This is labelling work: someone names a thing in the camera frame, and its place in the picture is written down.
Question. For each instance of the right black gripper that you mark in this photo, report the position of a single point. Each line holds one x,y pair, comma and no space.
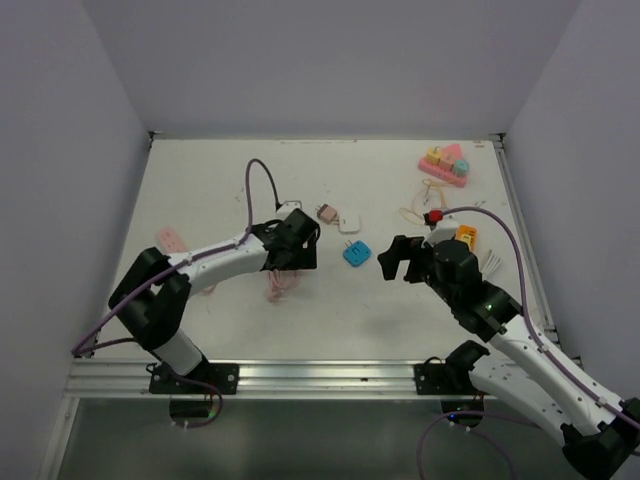
403,248

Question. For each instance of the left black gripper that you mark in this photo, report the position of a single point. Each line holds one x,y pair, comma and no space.
304,257

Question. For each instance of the blue plug adapter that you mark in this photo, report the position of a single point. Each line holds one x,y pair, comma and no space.
356,253

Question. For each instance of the brown USB charger plug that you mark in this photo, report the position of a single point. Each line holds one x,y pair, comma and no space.
327,214

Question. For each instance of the white plug adapter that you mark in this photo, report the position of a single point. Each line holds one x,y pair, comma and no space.
349,223

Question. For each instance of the orange USB charger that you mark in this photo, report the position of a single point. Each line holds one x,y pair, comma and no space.
468,235

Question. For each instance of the pink power strip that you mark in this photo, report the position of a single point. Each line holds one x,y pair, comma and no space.
169,241
448,176

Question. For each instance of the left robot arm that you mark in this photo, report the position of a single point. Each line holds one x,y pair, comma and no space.
151,298

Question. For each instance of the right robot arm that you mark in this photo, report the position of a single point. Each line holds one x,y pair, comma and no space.
513,360

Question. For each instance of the yellow cube plug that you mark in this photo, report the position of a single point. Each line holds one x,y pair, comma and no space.
434,155

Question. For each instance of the teal round plug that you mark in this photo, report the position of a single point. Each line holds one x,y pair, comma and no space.
460,168

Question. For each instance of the pink triangular plug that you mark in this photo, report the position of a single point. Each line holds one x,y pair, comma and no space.
453,151

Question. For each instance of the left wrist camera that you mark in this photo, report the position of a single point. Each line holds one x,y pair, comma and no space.
286,208

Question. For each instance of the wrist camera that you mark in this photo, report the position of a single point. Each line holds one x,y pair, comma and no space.
286,208
442,228

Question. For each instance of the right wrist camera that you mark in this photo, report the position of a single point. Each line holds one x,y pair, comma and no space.
442,228

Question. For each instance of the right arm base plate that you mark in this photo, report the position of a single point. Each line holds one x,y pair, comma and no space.
437,377

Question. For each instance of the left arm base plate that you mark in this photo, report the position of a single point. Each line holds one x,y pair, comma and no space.
223,376

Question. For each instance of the aluminium front rail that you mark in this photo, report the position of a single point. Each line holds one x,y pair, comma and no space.
253,379

